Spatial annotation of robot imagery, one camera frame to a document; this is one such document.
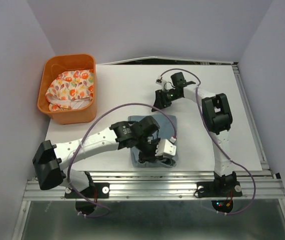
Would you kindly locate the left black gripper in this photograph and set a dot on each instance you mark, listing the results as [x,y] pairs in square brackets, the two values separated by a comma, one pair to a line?
[150,156]

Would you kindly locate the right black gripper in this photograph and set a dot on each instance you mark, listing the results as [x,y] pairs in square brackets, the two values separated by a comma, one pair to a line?
[160,99]

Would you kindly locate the blue denim skirt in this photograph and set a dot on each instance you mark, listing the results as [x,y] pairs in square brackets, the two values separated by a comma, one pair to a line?
[166,131]

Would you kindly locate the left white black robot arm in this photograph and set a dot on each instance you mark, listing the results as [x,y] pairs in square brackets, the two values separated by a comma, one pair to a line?
[52,161]

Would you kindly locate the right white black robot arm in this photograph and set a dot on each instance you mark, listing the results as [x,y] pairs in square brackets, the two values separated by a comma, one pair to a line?
[216,116]

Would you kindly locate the floral orange white skirt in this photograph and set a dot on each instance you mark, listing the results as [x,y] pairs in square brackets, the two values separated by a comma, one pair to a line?
[71,90]

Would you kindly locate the orange plastic basket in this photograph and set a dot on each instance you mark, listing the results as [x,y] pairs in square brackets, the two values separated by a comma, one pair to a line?
[57,65]

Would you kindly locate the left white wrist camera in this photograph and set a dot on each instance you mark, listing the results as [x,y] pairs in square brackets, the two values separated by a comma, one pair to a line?
[165,149]

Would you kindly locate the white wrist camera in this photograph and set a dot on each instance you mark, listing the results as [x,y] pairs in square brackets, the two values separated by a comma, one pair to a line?
[163,83]
[165,149]

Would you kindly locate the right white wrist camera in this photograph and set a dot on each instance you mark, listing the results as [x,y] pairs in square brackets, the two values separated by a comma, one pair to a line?
[163,83]

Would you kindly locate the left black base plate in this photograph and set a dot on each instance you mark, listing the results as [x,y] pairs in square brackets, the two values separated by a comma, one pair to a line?
[99,190]

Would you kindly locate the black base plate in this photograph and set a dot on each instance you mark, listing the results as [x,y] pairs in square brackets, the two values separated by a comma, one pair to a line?
[99,190]
[209,189]

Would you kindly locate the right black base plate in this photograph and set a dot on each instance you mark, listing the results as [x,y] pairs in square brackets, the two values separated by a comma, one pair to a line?
[209,189]

